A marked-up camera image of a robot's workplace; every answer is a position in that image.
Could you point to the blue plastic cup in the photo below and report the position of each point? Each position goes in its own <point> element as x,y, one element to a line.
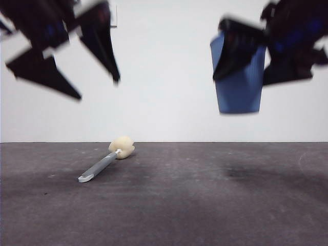
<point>241,94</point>

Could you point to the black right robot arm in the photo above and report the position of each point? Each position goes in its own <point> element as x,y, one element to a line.
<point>294,25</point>

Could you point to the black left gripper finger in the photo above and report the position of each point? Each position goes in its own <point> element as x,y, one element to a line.
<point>43,69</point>
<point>100,38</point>

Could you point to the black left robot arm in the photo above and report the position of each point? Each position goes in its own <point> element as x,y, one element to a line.
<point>33,20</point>

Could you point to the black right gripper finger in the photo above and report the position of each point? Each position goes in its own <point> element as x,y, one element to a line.
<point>235,48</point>
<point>287,74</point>

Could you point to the white wall socket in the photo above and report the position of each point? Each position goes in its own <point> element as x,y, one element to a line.
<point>115,24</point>

